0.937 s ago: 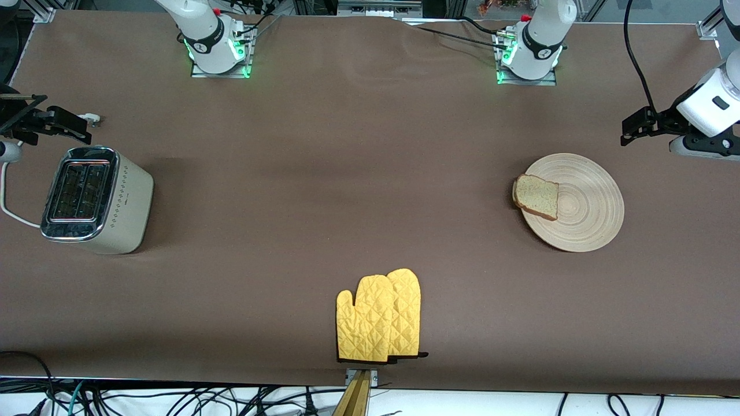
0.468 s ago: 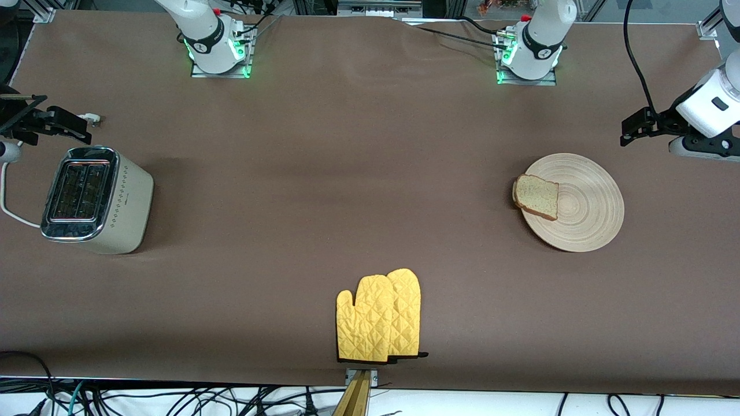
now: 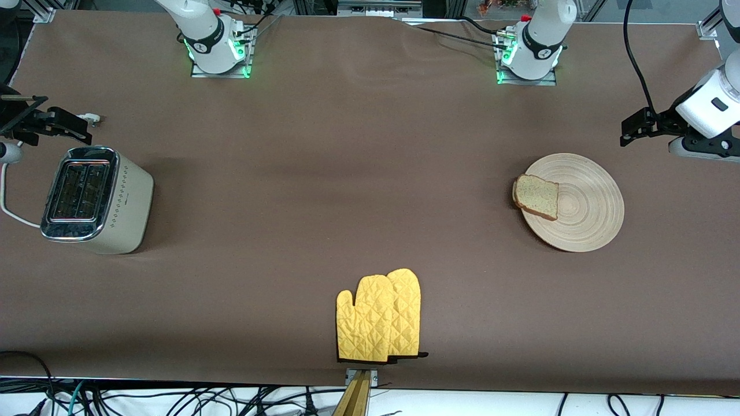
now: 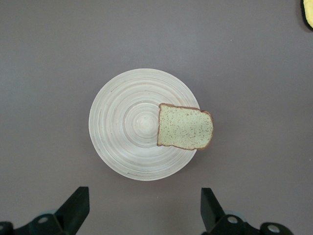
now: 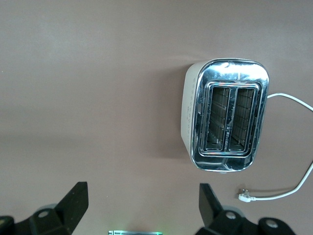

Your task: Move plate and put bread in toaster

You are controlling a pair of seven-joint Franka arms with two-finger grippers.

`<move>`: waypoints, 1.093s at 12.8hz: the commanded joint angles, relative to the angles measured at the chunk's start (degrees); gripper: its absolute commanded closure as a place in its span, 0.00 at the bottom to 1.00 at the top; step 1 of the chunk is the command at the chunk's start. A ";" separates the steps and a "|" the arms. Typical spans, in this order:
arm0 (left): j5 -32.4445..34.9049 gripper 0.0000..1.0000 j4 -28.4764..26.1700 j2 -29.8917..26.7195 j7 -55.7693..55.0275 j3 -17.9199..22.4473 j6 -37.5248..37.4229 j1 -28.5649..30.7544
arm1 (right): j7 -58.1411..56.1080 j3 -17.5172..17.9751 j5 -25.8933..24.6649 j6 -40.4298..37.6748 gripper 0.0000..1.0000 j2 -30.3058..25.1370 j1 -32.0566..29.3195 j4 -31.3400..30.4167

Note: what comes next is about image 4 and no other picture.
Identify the round light wooden plate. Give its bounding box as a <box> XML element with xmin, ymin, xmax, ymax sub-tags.
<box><xmin>88</xmin><ymin>68</ymin><xmax>201</xmax><ymax>182</ymax></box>

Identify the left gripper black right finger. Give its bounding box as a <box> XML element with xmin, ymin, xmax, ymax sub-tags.
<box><xmin>200</xmin><ymin>188</ymin><xmax>296</xmax><ymax>235</ymax></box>

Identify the yellow quilted oven mitt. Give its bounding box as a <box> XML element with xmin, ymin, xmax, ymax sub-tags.
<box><xmin>300</xmin><ymin>0</ymin><xmax>313</xmax><ymax>31</ymax></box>

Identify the brown crust bread slice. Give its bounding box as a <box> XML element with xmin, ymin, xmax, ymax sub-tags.
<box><xmin>156</xmin><ymin>103</ymin><xmax>214</xmax><ymax>151</ymax></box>

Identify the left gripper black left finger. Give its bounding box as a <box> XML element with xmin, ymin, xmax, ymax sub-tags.
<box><xmin>0</xmin><ymin>186</ymin><xmax>90</xmax><ymax>235</ymax></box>

